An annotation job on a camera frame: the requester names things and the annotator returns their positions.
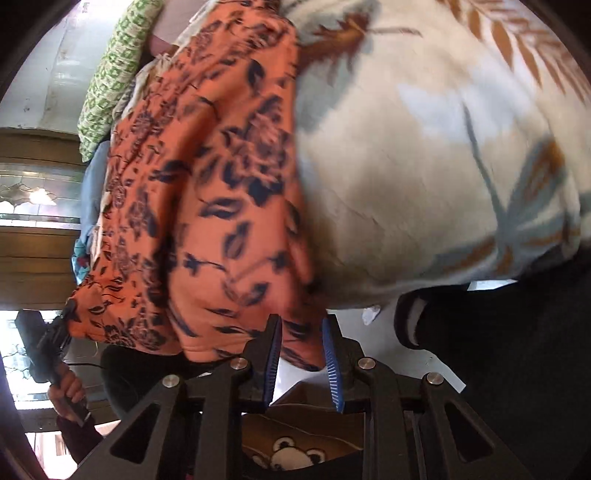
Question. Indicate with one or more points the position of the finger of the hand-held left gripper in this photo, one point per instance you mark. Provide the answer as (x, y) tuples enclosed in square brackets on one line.
[(70, 311)]

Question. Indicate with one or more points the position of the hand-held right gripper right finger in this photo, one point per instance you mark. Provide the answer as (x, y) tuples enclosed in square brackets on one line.
[(332, 364)]

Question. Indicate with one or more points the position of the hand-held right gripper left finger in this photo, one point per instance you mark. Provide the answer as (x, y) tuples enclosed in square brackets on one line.
[(272, 364)]

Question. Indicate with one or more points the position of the orange floral print garment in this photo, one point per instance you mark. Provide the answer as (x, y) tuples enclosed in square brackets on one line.
[(207, 184)]

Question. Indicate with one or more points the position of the person's left forearm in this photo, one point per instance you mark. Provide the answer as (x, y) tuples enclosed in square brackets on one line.
[(81, 441)]

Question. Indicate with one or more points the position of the person's left hand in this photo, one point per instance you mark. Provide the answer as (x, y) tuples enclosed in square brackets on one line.
[(69, 392)]

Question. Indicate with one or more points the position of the wooden cabinet with glass panel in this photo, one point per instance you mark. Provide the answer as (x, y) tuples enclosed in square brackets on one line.
[(37, 249)]

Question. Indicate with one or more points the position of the brown teddy bear print cloth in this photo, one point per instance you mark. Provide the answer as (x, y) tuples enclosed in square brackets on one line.
[(295, 457)]

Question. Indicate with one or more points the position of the light blue cloth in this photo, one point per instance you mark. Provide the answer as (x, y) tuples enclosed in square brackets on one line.
[(92, 184)]

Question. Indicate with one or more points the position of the black pants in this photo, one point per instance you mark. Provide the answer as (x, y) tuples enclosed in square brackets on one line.
[(508, 350)]

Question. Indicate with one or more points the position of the cream leaf print blanket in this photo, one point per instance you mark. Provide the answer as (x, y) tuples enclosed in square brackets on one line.
[(415, 161)]

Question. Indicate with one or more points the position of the green patterned cloth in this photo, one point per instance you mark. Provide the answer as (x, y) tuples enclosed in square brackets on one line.
[(115, 78)]

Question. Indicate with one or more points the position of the pink bed sheet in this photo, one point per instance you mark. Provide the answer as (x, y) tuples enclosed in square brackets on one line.
[(164, 39)]

